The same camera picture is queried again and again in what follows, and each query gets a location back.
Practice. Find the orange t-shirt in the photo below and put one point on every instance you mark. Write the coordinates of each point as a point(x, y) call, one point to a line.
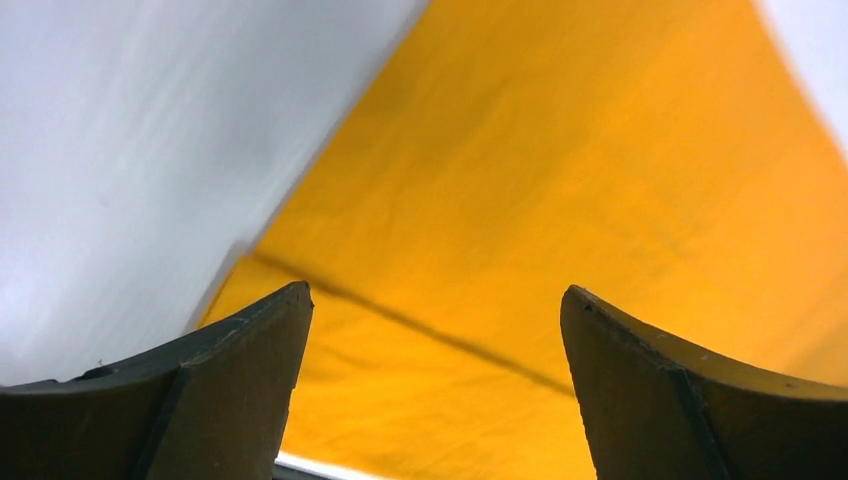
point(657, 153)

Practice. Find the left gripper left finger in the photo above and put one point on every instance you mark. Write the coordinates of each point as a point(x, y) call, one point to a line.
point(212, 404)

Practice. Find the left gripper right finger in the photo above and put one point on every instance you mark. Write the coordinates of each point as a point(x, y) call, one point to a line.
point(656, 406)

